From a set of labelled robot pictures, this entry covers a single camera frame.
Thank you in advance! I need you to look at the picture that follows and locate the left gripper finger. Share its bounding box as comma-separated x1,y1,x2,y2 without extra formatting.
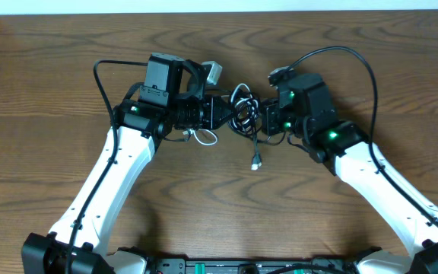
211,110,233,129
211,96,231,113

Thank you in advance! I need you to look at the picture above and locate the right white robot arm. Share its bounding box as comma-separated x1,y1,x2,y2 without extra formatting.
261,71,438,273

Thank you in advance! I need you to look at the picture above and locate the white usb cable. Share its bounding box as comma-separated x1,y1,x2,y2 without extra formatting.
182,82,262,171

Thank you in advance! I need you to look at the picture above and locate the black usb cable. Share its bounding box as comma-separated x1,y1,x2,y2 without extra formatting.
203,87,287,167

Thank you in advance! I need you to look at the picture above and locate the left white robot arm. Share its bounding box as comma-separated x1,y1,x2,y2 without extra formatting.
21,53,233,273

